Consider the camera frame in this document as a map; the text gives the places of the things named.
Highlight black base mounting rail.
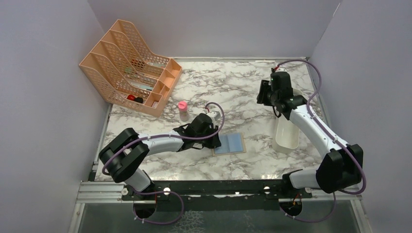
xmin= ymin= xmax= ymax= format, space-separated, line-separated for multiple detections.
xmin=121 ymin=180 xmax=312 ymax=212

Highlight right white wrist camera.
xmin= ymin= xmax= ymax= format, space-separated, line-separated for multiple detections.
xmin=275 ymin=67 xmax=288 ymax=72

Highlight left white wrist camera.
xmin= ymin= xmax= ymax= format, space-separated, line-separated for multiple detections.
xmin=206 ymin=111 xmax=221 ymax=124

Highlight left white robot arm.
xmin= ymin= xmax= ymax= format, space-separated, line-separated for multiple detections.
xmin=99 ymin=111 xmax=221 ymax=200

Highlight pink capped small bottle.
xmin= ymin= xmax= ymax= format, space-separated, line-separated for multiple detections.
xmin=177 ymin=101 xmax=189 ymax=121

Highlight peach mesh file organizer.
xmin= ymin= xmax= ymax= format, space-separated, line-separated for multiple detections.
xmin=79 ymin=19 xmax=183 ymax=117

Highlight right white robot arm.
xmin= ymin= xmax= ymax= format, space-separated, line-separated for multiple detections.
xmin=257 ymin=70 xmax=364 ymax=198

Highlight red round object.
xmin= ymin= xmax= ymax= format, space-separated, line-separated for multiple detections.
xmin=127 ymin=95 xmax=135 ymax=101

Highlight white oblong tray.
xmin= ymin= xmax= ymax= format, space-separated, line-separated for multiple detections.
xmin=272 ymin=88 xmax=304 ymax=154

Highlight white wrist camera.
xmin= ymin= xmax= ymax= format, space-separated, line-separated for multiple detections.
xmin=206 ymin=111 xmax=221 ymax=124
xmin=275 ymin=67 xmax=288 ymax=72

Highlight black round object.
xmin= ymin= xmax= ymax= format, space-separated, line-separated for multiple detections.
xmin=134 ymin=97 xmax=144 ymax=103

